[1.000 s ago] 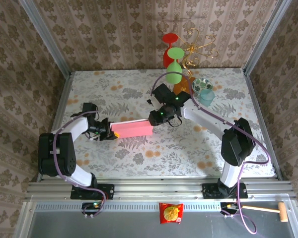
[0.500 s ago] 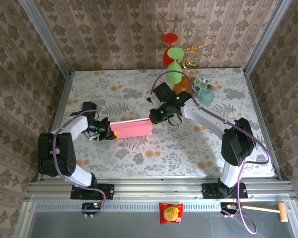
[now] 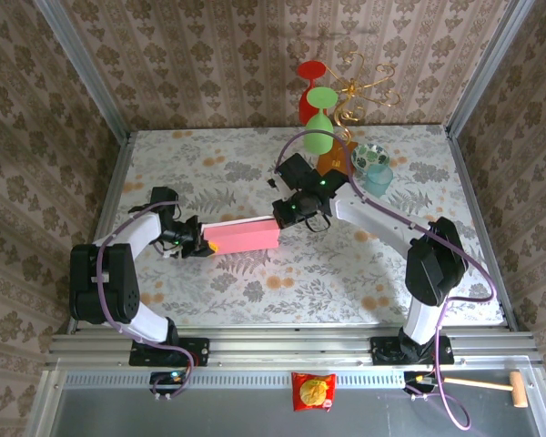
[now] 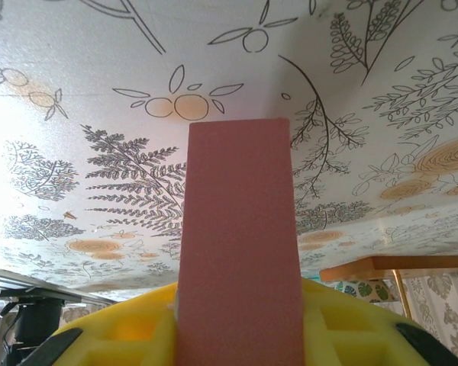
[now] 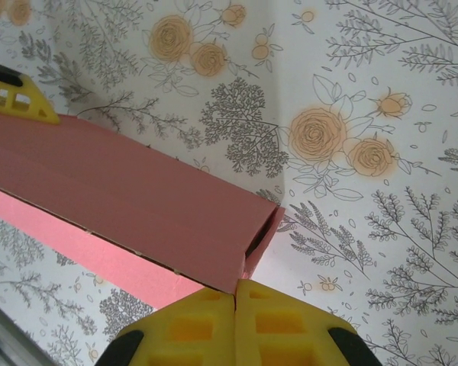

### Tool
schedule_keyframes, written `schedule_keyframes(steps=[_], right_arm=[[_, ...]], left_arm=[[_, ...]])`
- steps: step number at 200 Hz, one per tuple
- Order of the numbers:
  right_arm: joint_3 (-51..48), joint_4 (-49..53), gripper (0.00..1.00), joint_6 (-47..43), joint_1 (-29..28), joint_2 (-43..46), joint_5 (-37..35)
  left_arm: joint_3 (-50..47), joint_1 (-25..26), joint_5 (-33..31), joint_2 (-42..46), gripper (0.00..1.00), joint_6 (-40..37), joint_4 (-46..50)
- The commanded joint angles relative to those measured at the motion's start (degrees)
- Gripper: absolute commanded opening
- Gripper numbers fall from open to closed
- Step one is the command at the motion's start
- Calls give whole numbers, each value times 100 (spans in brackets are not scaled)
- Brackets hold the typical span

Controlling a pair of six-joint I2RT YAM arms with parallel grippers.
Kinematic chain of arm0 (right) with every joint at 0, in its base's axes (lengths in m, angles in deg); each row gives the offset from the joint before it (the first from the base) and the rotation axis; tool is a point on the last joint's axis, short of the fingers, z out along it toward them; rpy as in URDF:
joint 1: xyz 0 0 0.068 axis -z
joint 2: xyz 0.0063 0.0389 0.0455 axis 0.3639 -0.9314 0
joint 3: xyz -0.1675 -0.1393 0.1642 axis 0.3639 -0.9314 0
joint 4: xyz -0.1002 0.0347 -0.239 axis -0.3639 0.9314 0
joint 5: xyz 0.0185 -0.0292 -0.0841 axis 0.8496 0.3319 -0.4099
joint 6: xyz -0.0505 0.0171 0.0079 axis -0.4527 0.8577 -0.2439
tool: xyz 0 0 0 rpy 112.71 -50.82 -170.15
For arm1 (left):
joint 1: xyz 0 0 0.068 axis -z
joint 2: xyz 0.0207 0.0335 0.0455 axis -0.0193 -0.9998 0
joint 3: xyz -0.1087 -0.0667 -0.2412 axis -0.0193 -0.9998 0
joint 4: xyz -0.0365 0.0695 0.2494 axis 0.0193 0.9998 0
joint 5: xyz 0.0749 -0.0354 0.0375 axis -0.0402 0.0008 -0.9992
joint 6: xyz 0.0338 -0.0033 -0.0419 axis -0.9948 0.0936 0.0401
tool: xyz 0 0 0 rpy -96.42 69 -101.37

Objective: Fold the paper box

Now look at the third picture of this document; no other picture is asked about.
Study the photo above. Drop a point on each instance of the pink paper box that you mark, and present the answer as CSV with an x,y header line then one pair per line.
x,y
241,236

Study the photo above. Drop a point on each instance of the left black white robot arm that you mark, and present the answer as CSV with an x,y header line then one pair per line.
x,y
132,232

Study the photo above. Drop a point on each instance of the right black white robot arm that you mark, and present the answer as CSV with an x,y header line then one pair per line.
x,y
382,218

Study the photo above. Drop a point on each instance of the brown wooden box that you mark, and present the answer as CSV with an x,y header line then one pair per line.
x,y
332,161

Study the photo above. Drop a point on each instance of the left black connector box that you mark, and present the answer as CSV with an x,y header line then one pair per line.
x,y
164,379

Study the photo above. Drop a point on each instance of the black connector box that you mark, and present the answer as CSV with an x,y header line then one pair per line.
x,y
414,380
164,379

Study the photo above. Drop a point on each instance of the right black connector box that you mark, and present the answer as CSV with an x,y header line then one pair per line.
x,y
414,380

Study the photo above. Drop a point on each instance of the green wine glass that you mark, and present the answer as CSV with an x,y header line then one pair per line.
x,y
318,132

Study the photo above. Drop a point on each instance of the teal translucent cup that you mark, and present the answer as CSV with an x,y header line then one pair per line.
x,y
377,179

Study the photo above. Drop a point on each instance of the leaf pattern bowl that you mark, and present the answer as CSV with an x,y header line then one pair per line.
x,y
368,155

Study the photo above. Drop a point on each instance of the floral table cover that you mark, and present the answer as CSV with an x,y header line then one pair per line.
x,y
300,291

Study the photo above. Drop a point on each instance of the red wine glass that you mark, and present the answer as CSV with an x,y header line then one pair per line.
x,y
311,70

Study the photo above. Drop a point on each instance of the grey metal tray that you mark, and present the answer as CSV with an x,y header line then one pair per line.
x,y
255,416

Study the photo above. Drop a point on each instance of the red snack packet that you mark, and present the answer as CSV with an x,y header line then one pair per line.
x,y
314,391

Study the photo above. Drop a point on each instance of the wooden mallet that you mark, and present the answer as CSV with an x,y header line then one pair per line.
x,y
518,389

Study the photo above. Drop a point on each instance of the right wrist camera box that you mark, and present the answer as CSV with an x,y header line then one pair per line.
x,y
272,183

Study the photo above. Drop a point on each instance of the left aluminium side rail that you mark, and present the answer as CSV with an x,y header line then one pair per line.
x,y
111,182

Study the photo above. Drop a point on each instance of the aluminium side rail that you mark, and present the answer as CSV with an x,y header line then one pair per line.
x,y
473,191
111,182

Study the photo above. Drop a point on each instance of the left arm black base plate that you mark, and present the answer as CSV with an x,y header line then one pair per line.
x,y
195,350

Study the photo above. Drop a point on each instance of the aluminium mounting rail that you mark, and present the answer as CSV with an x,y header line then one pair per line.
x,y
291,348

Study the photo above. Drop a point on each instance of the right aluminium side rail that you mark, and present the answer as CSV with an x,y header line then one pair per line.
x,y
473,191

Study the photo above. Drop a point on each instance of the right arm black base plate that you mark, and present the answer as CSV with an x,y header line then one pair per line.
x,y
382,352

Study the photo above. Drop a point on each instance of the left aluminium frame post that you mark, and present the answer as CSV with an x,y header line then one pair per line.
x,y
86,68

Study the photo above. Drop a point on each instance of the aluminium frame post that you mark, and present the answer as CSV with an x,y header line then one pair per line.
x,y
491,64
86,68

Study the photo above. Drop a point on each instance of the right aluminium frame post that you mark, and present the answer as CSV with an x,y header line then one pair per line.
x,y
491,64

